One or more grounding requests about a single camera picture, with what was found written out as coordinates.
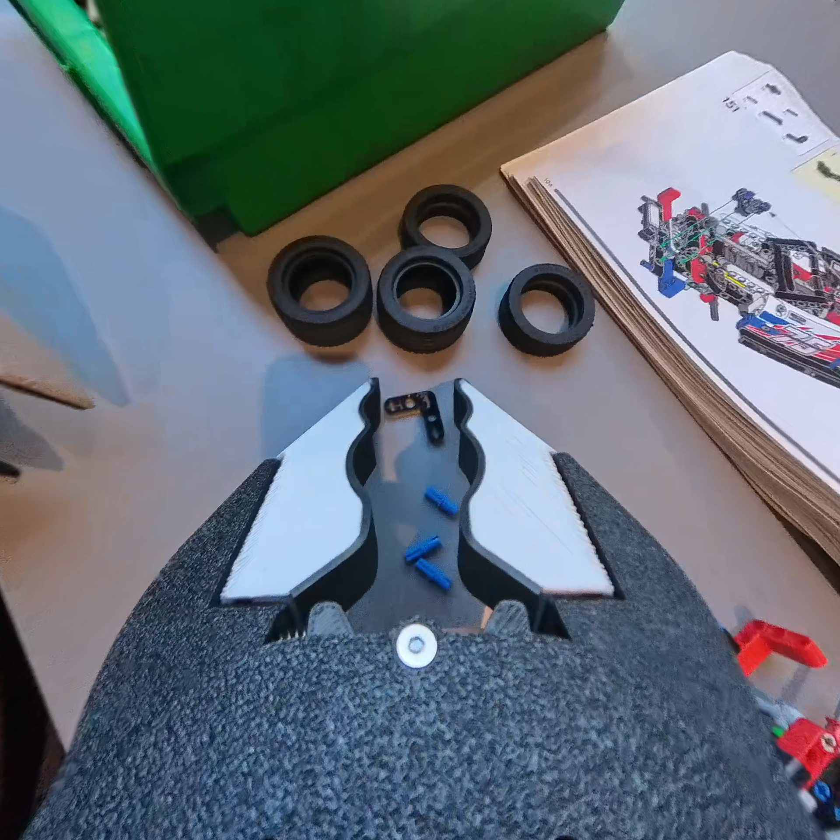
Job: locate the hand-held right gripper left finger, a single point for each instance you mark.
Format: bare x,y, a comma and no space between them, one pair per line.
302,525

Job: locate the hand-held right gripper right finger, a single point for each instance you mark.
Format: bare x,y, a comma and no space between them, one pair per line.
532,518

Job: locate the blue brick connector pin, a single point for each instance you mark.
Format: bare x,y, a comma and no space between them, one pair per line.
442,501
433,573
421,549

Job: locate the black angled brick beam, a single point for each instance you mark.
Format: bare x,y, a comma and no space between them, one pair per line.
432,420

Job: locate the brick model race car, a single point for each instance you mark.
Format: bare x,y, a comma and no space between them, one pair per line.
768,646

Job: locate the green plastic bin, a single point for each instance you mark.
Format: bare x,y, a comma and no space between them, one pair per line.
328,99

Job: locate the grey desk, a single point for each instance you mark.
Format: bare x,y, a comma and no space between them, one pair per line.
624,427

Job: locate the black rubber tyre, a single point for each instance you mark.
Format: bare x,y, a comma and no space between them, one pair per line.
394,321
476,224
295,316
518,328

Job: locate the open instruction booklet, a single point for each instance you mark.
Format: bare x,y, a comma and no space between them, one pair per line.
657,151

